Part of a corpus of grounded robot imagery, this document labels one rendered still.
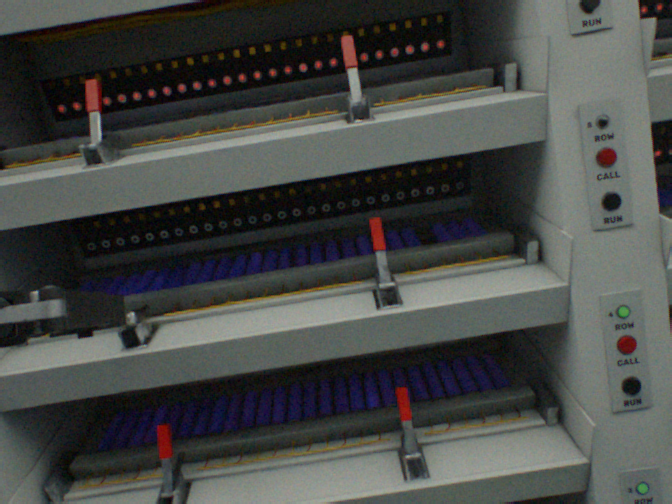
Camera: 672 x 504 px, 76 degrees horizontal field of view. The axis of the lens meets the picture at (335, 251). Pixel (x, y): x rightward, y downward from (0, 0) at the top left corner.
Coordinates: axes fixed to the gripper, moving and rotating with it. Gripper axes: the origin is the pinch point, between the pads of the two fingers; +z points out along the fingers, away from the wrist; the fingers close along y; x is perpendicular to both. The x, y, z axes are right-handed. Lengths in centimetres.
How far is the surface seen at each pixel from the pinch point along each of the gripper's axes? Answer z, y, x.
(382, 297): 8.6, 26.1, -2.8
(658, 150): 20, 67, 10
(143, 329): 7.4, 1.0, -2.1
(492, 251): 12.6, 39.8, 0.3
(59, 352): 8.6, -8.9, -3.1
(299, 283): 12.2, 17.2, 0.2
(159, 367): 7.4, 2.2, -6.2
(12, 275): 12.0, -16.0, 6.5
